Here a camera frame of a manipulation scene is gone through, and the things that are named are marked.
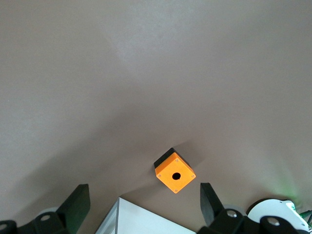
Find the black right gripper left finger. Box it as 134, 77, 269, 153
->
17, 183, 92, 234

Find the white drawer cabinet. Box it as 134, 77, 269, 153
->
94, 196, 197, 234

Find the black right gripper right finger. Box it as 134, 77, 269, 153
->
199, 182, 246, 234

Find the orange button box black base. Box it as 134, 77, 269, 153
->
153, 147, 197, 195

